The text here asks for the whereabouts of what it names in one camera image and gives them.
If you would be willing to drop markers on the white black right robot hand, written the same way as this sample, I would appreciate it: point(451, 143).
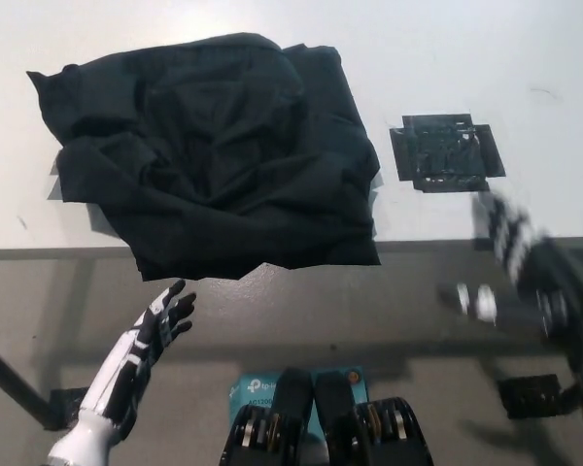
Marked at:
point(549, 286)

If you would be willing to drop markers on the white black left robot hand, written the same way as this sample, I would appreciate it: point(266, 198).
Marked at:
point(136, 359)

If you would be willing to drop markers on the black jacket with orange logo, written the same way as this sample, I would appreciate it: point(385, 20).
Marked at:
point(214, 160)

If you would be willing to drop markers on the large black tape patch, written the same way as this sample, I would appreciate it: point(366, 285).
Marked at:
point(444, 153)

